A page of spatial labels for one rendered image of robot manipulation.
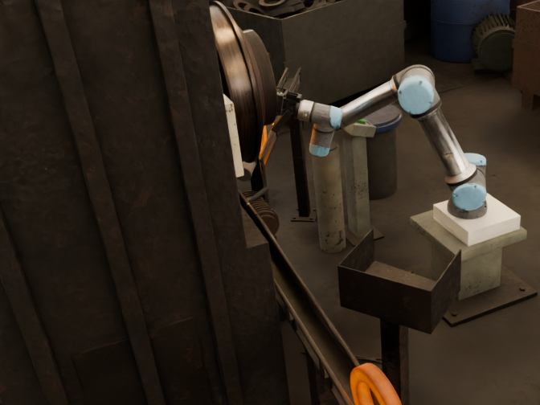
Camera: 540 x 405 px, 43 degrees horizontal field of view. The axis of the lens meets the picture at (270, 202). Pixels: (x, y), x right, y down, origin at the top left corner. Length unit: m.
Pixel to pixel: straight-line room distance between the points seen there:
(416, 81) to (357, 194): 0.93
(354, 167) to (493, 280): 0.76
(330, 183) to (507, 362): 1.02
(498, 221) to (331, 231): 0.78
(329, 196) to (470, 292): 0.71
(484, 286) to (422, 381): 0.55
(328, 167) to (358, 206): 0.31
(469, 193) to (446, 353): 0.60
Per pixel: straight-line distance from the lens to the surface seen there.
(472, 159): 2.63
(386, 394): 1.43
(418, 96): 2.34
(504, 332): 2.75
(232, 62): 1.79
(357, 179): 3.10
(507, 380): 2.56
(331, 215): 3.06
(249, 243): 1.68
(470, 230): 2.64
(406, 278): 1.98
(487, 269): 2.84
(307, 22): 4.26
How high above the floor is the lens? 1.77
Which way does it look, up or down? 29 degrees down
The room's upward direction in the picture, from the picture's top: 8 degrees counter-clockwise
